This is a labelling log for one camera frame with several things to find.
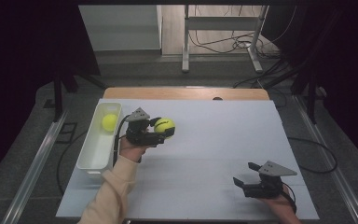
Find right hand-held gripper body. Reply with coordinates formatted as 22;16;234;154
242;160;298;200

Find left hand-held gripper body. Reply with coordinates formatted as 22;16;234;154
124;106;166;147

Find yellow tennis ball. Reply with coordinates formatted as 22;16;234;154
153;117;176;139
102;113;118;133

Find white plastic bin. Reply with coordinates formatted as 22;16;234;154
76;102;124;180

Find person's left hand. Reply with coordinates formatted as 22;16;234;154
118;136;149;163

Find person's right hand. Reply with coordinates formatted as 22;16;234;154
259;184;296;217

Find white table cover sheet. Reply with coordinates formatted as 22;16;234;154
55;98;320;220

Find black tripod stand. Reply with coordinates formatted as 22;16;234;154
42;73;107;123
262;66;328;125

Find white cabinet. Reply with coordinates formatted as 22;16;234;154
78;4;163;52

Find grey metal stand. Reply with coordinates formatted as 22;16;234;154
181;4;269;75

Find dark curtain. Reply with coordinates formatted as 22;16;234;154
0;0;101;188
262;0;358;175

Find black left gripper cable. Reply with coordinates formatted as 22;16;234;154
112;114;131;167

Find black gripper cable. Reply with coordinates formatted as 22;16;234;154
112;114;131;167
281;182;297;215

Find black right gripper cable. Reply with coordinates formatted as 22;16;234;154
281;182;297;215

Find aluminium floor rail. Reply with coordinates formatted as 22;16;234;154
293;94;358;224
1;108;70;224

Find black floor cable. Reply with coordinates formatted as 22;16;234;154
56;130;89;196
287;136;338;175

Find tangle of black floor cables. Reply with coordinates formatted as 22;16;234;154
188;6;297;60

